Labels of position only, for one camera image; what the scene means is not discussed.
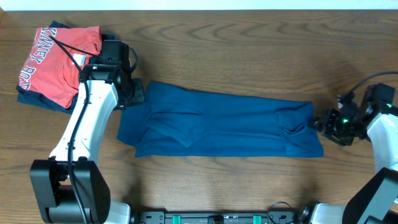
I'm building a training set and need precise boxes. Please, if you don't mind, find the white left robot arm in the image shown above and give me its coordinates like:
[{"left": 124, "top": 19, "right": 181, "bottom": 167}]
[{"left": 30, "top": 64, "right": 144, "bottom": 223}]

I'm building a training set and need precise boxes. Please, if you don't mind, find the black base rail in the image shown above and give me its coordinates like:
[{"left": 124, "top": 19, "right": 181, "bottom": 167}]
[{"left": 108, "top": 203, "right": 343, "bottom": 224}]

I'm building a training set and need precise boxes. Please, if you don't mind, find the teal blue t-shirt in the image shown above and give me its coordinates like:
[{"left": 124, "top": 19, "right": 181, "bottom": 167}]
[{"left": 117, "top": 82, "right": 324, "bottom": 158}]

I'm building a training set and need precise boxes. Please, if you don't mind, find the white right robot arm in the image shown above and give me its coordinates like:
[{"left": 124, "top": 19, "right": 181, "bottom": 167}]
[{"left": 294, "top": 93, "right": 397, "bottom": 223}]

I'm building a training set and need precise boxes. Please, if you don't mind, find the navy folded garment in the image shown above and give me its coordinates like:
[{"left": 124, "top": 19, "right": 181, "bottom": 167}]
[{"left": 16, "top": 21, "right": 116, "bottom": 115}]

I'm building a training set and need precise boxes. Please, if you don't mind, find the red folded t-shirt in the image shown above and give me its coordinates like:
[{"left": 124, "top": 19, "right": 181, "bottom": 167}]
[{"left": 17, "top": 26, "right": 103, "bottom": 109}]

